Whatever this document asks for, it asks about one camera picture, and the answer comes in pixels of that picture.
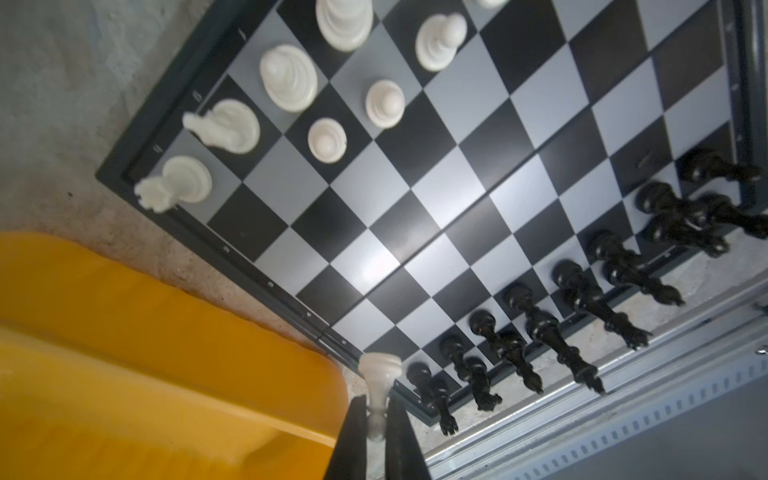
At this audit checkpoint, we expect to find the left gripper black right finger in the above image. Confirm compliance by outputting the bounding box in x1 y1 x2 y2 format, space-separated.
385 397 432 480

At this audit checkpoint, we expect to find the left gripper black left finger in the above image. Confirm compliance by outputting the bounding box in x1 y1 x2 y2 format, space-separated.
324 395 368 480

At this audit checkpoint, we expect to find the white chess pawn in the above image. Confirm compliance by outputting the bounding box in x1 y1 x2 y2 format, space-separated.
358 352 403 442

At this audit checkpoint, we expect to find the yellow plastic tray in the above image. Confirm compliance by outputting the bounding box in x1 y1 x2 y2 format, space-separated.
1 232 348 479

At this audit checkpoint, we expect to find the black white chess board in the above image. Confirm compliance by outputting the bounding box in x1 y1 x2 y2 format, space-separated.
97 1 767 408

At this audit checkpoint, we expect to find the aluminium mounting rail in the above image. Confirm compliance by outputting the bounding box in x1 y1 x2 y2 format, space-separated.
426 274 767 479

